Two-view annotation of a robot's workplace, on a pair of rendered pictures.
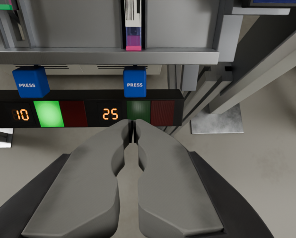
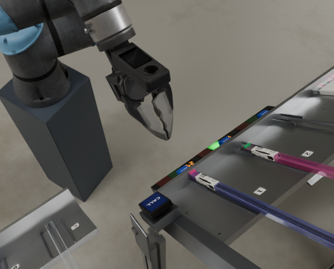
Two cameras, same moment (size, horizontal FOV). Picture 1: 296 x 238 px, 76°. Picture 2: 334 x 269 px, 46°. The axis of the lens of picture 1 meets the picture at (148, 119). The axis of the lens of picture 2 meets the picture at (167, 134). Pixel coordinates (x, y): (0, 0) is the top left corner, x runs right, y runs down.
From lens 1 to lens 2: 65 cm
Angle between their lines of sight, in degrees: 44
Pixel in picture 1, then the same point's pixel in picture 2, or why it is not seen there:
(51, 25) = (232, 158)
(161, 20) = (191, 190)
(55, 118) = (212, 146)
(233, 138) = not seen: outside the picture
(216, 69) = (152, 237)
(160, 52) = (180, 176)
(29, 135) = not seen: hidden behind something
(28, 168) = not seen: hidden behind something
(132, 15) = (200, 175)
